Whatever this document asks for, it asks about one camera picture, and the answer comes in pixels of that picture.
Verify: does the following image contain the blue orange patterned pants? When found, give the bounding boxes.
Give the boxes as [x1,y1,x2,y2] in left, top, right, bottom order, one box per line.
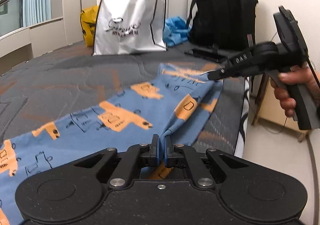
[1,64,223,224]

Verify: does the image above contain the person's right hand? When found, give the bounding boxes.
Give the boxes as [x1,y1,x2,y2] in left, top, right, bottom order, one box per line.
[271,66,319,117]

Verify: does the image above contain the wooden bedside table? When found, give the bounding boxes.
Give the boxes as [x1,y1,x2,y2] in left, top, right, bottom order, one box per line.
[252,74,309,142]

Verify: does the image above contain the black backpack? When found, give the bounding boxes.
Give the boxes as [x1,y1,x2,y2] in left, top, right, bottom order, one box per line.
[186,0,258,52]

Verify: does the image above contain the black phone on bed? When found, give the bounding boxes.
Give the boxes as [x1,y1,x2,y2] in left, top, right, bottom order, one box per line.
[184,48,228,63]

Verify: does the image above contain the blue crumpled cloth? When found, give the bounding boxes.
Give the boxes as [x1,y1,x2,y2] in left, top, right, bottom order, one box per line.
[163,16,190,47]

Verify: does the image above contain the grey orange quilted mattress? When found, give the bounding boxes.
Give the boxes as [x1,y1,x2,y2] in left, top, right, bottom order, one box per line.
[1,42,249,157]

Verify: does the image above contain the white shopping bag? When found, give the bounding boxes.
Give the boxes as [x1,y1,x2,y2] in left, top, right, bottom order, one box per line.
[93,0,167,56]

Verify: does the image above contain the yellow plastic bag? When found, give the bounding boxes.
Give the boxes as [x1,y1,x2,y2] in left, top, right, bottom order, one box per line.
[80,5,99,47]

